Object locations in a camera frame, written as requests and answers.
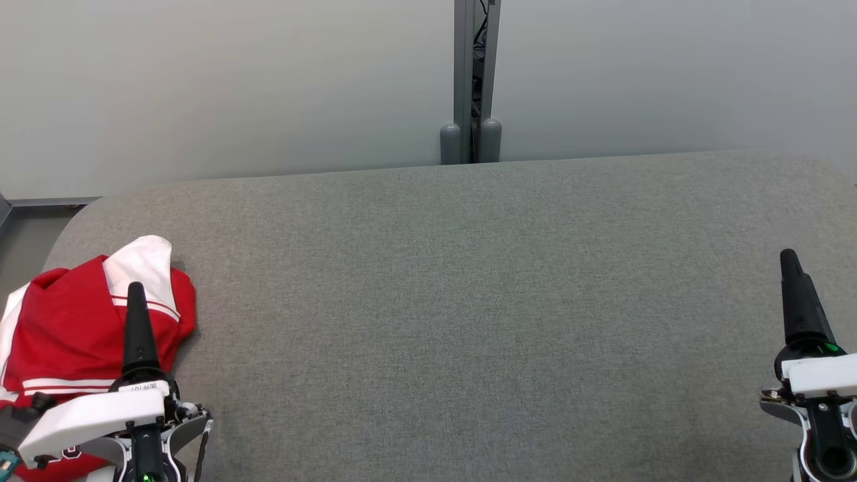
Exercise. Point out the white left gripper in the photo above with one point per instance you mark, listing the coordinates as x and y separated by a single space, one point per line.
94 418

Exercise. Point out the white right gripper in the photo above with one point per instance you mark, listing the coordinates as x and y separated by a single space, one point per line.
820 375

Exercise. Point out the red Bulls jersey white sleeves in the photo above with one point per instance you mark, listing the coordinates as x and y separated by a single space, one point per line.
67 328

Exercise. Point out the grey partition foot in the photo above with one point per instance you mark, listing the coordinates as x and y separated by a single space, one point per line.
450 144
491 140

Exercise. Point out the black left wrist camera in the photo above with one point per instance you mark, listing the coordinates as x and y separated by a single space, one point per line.
13 428

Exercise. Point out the grey partition base rail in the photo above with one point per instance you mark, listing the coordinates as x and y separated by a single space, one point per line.
47 201

